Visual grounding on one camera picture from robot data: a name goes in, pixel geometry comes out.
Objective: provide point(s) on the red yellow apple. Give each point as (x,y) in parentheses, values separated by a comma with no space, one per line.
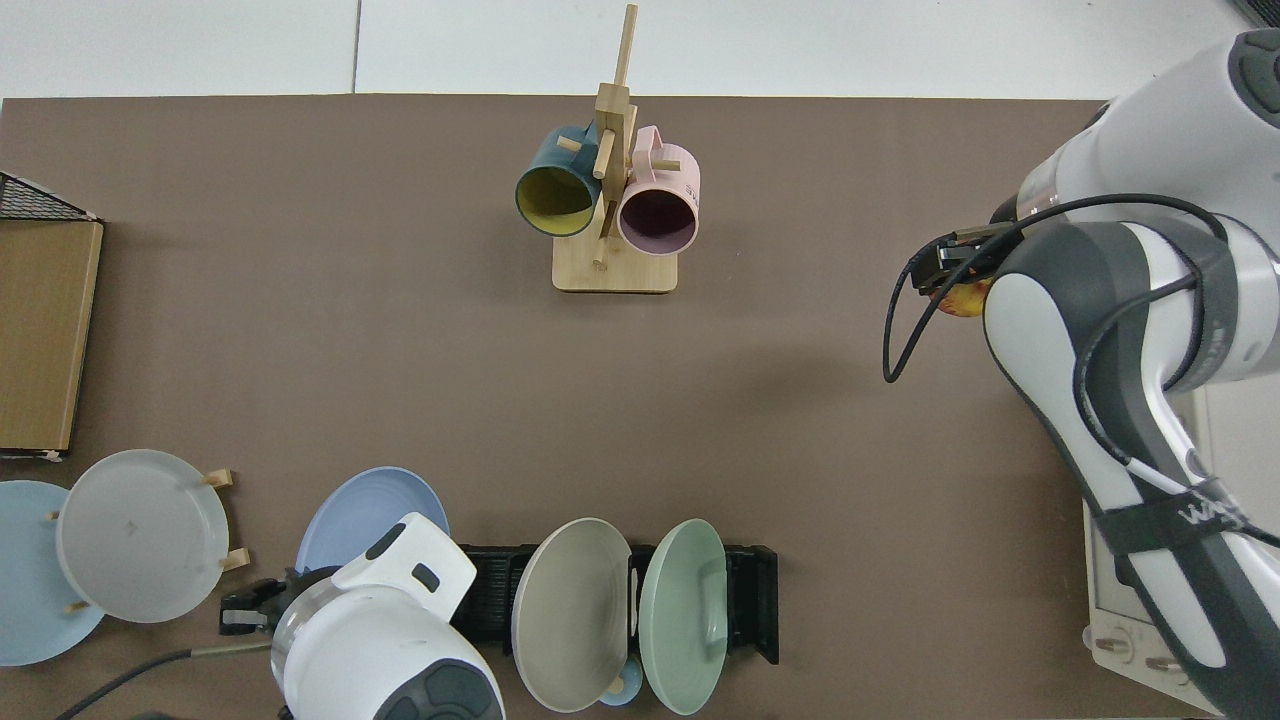
(965,302)

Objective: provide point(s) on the wooden plate stand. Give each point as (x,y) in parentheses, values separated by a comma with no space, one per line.
(218,478)

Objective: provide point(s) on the grey plate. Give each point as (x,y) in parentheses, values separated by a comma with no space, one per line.
(140,535)

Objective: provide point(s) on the light blue plate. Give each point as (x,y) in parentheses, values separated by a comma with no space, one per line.
(25,600)

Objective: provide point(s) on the beige plate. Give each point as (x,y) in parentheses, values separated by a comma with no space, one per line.
(570,620)

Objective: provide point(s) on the black dish rack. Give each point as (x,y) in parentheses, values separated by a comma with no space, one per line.
(755,600)

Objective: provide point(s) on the green plate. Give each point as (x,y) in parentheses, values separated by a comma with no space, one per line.
(685,615)

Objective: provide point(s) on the brown table cloth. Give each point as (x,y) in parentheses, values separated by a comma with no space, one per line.
(400,350)

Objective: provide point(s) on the pink cup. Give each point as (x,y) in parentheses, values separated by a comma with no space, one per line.
(657,220)

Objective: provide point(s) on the wooden cup stand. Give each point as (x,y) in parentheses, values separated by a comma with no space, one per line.
(615,272)

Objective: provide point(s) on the small blue round thing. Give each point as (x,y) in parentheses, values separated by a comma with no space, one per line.
(622,690)

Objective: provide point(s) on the pale toaster oven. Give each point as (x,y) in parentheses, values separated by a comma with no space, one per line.
(1110,600)

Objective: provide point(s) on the dark grey flat object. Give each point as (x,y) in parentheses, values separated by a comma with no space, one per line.
(1262,8)

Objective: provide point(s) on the dark blue cup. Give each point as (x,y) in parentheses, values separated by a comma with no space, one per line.
(555,195)

